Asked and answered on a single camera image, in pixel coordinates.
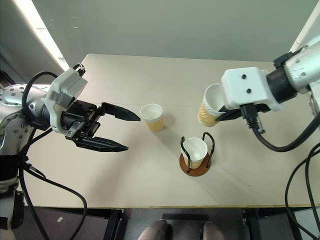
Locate black table leg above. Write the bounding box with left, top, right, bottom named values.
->
left=102, top=208, right=126, bottom=240
left=241, top=209, right=265, bottom=240

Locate grey floor panel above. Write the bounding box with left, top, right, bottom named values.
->
left=291, top=207, right=320, bottom=240

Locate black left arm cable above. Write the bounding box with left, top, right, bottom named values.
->
left=17, top=71, right=88, bottom=240

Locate black flat bar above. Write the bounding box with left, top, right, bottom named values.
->
left=161, top=213, right=210, bottom=221

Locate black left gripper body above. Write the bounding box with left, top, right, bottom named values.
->
left=60, top=99, right=104, bottom=141

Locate wire cup holder, wooden base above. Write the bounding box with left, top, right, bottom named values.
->
left=179, top=131, right=216, bottom=178

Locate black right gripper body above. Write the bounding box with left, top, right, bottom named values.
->
left=249, top=102, right=273, bottom=114

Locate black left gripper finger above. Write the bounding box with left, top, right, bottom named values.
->
left=74, top=135, right=130, bottom=153
left=100, top=101, right=142, bottom=123

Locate white partition edge strip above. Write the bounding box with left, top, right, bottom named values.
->
left=289, top=0, right=320, bottom=55
left=11, top=0, right=71, bottom=73

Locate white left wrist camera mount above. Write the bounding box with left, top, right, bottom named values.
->
left=44, top=63, right=89, bottom=134

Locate ribbed tan paper cup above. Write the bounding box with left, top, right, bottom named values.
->
left=181, top=137, right=209, bottom=169
left=140, top=102, right=165, bottom=133
left=198, top=83, right=228, bottom=129

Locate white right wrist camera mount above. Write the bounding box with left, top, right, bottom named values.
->
left=220, top=66, right=285, bottom=113

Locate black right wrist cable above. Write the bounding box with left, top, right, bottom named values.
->
left=240, top=102, right=320, bottom=153

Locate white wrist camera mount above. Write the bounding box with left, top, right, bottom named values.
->
left=44, top=63, right=89, bottom=134
left=220, top=66, right=285, bottom=113

